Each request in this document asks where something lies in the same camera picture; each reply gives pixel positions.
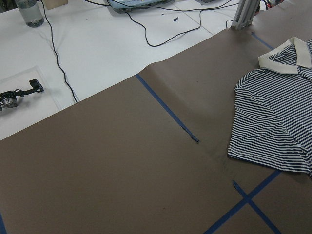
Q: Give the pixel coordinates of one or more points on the navy white striped polo shirt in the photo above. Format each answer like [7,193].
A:
[273,110]

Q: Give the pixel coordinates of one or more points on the brown paper table cover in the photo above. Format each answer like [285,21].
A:
[117,163]

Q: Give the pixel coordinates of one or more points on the blue teach pendant tablet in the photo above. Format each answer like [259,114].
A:
[127,5]

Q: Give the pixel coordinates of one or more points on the clear plastic water bottle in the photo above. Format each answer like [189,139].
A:
[30,12]

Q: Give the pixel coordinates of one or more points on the aluminium frame post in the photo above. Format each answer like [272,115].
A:
[244,13]

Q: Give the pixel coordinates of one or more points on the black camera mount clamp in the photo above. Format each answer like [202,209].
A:
[9,99]

